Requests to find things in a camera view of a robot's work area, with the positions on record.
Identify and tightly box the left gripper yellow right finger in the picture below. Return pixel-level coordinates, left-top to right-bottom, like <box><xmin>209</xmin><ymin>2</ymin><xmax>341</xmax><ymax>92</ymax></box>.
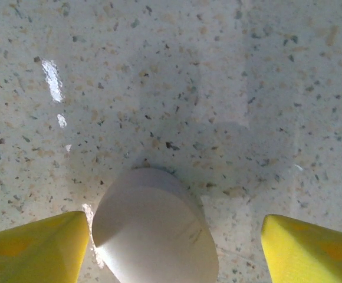
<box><xmin>261</xmin><ymin>214</ymin><xmax>342</xmax><ymax>283</ymax></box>

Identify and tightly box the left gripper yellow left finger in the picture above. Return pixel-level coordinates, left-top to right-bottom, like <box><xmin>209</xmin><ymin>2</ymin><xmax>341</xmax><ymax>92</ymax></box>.
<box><xmin>0</xmin><ymin>210</ymin><xmax>90</xmax><ymax>283</ymax></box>

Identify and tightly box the pale pink earbud charging case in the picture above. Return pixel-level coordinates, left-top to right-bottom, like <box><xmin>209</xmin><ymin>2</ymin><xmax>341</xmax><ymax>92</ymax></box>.
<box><xmin>91</xmin><ymin>167</ymin><xmax>220</xmax><ymax>283</ymax></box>

